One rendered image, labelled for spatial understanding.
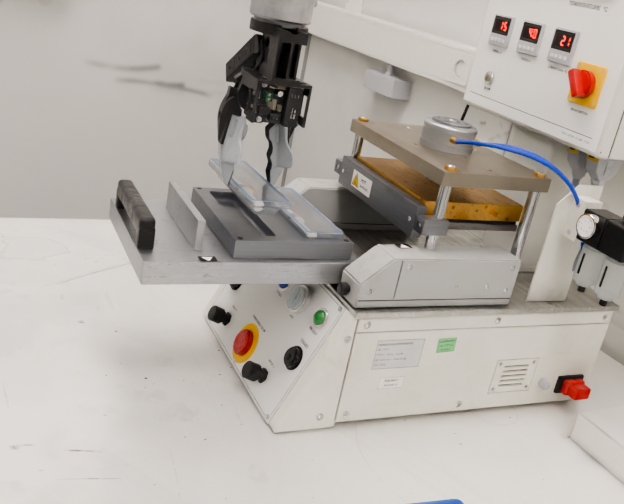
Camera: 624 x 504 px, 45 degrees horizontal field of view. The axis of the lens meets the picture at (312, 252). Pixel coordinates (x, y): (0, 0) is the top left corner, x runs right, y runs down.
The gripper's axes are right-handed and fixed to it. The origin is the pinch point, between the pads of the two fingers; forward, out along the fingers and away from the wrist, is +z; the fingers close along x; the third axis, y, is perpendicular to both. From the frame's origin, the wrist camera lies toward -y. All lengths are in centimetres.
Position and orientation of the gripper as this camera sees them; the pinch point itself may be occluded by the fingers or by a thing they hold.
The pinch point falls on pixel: (248, 174)
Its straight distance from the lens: 100.1
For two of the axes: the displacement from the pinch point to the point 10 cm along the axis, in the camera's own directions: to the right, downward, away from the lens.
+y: 3.9, 4.0, -8.3
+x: 9.0, 0.2, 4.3
